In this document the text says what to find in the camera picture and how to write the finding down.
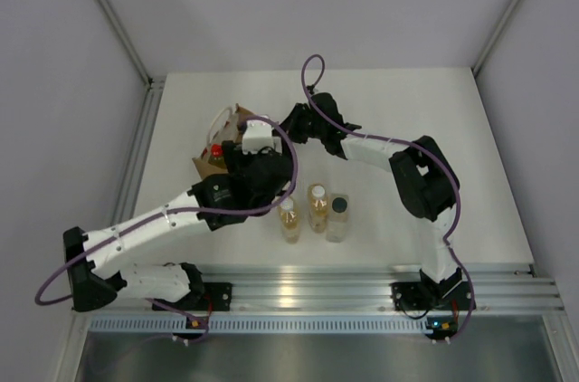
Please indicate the red cap bottle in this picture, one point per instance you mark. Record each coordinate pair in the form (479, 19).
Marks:
(216, 156)

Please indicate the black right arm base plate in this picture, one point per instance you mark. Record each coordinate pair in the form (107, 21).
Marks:
(415, 297)

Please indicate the aluminium front rail frame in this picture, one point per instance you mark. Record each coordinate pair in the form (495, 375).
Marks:
(269, 289)

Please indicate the right aluminium corner post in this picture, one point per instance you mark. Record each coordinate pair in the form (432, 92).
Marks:
(507, 14)

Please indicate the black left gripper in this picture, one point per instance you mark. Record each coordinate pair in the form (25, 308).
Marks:
(235, 158)

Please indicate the clear bottle dark cap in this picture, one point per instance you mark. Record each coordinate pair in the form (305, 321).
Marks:
(337, 218)

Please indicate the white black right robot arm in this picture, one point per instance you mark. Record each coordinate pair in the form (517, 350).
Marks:
(425, 182)

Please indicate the grey slotted cable duct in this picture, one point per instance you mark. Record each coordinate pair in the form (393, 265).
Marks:
(225, 324)

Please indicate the aluminium corner post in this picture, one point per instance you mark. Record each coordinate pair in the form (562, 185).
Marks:
(121, 34)
(507, 14)

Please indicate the white cap bottle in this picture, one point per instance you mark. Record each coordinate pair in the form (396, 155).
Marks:
(317, 208)
(289, 220)

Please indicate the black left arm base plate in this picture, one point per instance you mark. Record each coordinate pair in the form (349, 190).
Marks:
(212, 296)

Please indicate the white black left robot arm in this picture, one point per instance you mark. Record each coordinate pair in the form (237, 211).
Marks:
(102, 265)

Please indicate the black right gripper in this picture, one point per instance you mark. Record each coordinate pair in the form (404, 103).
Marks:
(290, 124)

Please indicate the jute watermelon canvas bag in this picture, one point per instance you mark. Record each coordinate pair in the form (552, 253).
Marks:
(227, 125)

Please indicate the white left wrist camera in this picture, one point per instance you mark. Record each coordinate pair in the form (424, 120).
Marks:
(259, 136)

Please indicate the left aluminium corner post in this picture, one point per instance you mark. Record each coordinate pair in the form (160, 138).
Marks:
(121, 34)

